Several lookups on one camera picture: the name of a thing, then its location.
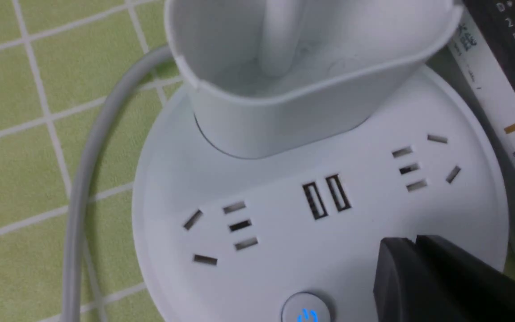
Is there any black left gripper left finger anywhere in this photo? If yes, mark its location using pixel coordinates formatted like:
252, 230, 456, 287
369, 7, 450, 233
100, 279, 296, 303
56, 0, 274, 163
373, 237, 446, 322

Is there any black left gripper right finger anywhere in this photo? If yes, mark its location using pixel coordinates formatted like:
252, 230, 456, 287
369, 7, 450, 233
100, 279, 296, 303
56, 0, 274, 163
416, 236, 515, 322

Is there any white desk lamp with sockets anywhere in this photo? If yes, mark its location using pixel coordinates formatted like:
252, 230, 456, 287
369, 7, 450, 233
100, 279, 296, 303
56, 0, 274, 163
131, 0, 509, 322

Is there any top book self-driving cover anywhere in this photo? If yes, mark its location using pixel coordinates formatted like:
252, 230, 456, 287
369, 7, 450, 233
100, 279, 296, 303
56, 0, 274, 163
449, 0, 515, 169

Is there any green checked tablecloth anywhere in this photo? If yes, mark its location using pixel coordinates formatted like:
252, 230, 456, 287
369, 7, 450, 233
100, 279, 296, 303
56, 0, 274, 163
0, 0, 181, 322

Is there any white lamp power cable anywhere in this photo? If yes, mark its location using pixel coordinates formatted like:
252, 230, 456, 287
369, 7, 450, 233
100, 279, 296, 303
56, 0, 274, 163
61, 45, 174, 322

